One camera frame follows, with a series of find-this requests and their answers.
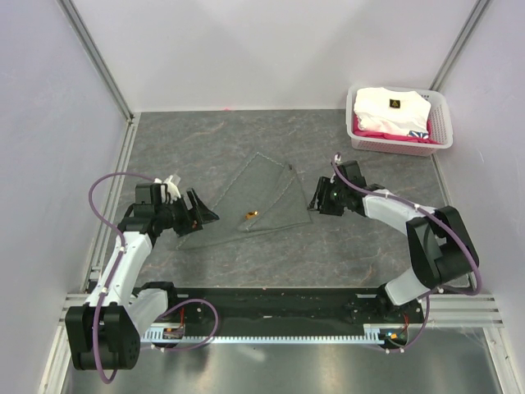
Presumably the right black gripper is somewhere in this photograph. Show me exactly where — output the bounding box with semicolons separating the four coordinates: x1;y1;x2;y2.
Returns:
307;176;348;217

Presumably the white folded shirt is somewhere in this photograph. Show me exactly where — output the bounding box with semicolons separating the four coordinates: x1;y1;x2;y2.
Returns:
353;87;431;136

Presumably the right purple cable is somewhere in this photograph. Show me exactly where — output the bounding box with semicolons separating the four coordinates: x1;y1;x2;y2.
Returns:
331;152;482;356

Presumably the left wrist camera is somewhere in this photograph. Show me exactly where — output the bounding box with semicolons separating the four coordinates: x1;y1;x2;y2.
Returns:
154;174;181;204

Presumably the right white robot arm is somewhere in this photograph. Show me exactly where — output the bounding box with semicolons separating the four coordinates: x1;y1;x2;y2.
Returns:
308;154;482;323

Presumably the light blue cable duct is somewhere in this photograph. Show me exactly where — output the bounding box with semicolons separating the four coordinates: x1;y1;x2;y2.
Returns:
140;323;407;346

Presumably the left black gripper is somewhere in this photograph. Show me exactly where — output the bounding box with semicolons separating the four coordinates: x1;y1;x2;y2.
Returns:
155;189;218;238

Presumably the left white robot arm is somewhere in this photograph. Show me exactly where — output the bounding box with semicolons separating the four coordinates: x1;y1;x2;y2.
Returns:
65;181;219;383

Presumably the grey cloth napkin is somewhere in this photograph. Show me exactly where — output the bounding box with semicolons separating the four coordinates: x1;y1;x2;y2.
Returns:
176;149;312;250

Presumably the white plastic basket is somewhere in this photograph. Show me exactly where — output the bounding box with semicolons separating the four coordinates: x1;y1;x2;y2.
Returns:
345;85;454;157

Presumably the purple cable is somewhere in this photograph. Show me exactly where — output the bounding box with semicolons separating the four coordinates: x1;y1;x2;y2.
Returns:
89;172;221;385
331;152;482;356

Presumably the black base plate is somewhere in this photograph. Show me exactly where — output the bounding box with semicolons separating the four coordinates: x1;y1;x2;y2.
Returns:
168;287;423;335

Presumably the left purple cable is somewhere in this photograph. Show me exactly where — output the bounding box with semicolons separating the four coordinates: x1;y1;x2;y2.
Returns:
89;172;221;385

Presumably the pink folded cloth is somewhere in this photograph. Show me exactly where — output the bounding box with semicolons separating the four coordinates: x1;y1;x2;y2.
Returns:
352;116;438;144

